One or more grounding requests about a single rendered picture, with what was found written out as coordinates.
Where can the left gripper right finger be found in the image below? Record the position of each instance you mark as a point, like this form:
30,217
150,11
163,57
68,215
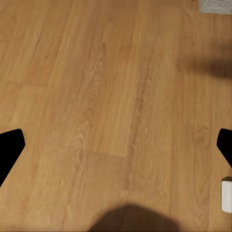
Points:
224,143

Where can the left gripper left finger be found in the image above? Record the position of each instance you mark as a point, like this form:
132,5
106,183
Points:
11,145

